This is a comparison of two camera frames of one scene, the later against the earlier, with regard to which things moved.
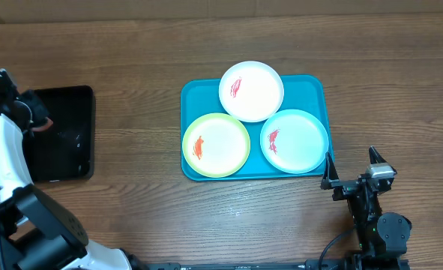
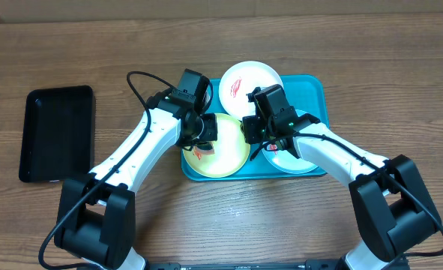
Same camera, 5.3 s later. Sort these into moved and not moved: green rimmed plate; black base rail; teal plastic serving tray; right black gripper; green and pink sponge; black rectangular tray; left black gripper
Moved: left black gripper; green and pink sponge; right black gripper
Not moved: green rimmed plate; black base rail; teal plastic serving tray; black rectangular tray
